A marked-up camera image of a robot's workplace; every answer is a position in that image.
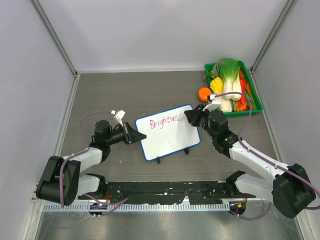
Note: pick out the white slotted cable duct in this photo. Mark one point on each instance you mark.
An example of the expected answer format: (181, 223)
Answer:
(183, 207)

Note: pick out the toy bok choy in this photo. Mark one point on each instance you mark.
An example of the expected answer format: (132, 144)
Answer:
(229, 73)

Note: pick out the white marker magenta cap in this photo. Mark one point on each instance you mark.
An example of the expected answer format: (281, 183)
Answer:
(183, 115)

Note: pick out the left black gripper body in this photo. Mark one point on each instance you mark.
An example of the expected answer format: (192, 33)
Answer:
(116, 136)

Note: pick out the orange toy fruit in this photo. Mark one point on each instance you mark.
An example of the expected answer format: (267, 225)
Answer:
(203, 94)

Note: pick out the red toy peppers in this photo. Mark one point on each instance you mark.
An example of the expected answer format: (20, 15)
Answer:
(241, 104)

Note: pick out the wire whiteboard stand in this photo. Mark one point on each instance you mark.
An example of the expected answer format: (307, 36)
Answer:
(173, 155)

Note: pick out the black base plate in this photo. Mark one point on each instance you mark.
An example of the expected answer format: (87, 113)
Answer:
(171, 192)

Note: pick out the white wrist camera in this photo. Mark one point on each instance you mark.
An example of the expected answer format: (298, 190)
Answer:
(214, 102)
(118, 116)

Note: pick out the green toy pea pods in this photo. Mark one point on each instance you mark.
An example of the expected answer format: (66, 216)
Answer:
(249, 95)

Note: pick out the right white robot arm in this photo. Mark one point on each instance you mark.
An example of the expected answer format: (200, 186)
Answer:
(287, 187)

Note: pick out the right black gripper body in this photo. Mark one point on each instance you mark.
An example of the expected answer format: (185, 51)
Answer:
(204, 119)

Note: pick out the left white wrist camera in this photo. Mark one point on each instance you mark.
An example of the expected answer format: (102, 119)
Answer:
(118, 116)

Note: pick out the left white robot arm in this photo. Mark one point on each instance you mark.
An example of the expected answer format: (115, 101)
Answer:
(61, 182)

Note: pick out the blue framed whiteboard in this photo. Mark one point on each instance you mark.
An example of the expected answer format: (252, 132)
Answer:
(165, 133)

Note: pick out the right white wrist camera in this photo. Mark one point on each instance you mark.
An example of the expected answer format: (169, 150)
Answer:
(214, 102)

